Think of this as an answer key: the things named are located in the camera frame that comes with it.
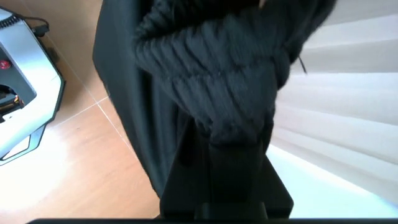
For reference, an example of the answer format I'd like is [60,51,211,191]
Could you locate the black garment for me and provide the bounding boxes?
[91,0,338,203]

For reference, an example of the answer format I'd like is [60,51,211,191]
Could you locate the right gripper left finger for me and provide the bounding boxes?
[159,119,213,219]

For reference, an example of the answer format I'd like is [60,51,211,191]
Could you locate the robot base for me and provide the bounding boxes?
[0,6,67,167]

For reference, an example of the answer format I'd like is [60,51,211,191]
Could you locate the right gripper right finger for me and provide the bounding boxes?
[262,154,295,219]

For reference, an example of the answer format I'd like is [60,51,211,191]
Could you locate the beige curtain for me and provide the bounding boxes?
[266,0,398,207]

